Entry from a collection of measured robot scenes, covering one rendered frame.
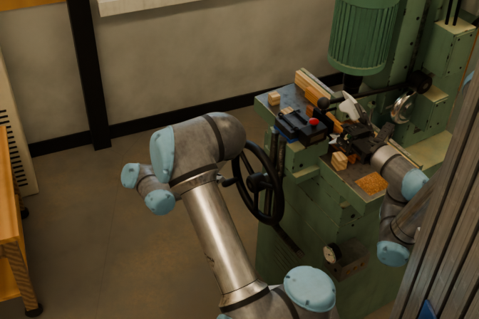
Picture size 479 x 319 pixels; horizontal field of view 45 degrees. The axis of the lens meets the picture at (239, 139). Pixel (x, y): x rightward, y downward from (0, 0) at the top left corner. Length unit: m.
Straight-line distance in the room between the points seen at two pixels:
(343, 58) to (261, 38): 1.60
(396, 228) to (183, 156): 0.53
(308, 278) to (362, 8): 0.74
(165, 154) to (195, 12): 1.86
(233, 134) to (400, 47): 0.70
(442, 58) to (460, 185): 0.94
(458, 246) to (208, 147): 0.59
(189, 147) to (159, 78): 1.93
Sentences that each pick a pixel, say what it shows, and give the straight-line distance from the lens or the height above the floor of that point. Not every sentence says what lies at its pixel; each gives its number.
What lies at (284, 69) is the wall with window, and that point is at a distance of 3.48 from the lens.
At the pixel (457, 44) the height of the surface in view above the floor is 1.26.
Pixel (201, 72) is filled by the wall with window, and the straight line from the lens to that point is 3.24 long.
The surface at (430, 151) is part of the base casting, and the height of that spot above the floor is 0.80.
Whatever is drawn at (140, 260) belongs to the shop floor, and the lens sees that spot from 2.69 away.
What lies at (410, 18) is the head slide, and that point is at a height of 1.31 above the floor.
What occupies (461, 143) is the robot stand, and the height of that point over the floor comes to 1.57.
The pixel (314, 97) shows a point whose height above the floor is 0.93.
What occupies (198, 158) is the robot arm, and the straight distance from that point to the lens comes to 1.25.
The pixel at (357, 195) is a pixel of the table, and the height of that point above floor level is 0.90.
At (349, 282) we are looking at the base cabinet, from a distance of 2.22.
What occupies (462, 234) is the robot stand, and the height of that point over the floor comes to 1.46.
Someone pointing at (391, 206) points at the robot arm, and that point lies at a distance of 1.52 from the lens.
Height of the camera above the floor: 2.10
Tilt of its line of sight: 40 degrees down
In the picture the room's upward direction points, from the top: 2 degrees clockwise
